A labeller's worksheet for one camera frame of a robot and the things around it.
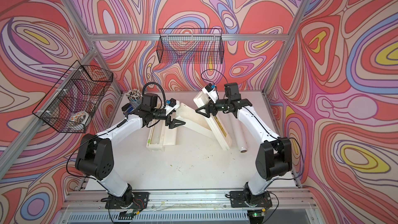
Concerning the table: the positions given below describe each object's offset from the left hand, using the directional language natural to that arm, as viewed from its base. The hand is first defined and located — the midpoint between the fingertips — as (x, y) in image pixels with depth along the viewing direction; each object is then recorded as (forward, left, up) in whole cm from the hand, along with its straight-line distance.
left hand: (184, 116), depth 81 cm
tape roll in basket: (-5, +49, +7) cm, 50 cm away
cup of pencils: (+16, +32, -1) cm, 36 cm away
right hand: (+1, -9, +4) cm, 10 cm away
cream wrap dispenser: (-3, -7, +6) cm, 9 cm away
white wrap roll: (-1, -32, -16) cm, 36 cm away
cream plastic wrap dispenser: (-4, +15, -13) cm, 21 cm away
